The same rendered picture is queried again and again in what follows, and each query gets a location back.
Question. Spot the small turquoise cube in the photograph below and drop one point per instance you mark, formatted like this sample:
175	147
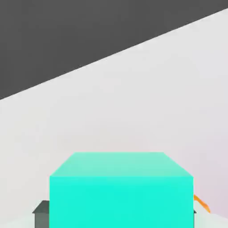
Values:
121	196

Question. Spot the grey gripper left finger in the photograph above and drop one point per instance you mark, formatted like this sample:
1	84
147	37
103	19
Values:
41	216

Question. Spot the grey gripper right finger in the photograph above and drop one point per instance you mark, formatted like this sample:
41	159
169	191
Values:
204	220

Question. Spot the small orange cube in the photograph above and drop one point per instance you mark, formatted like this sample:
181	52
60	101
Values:
202	203

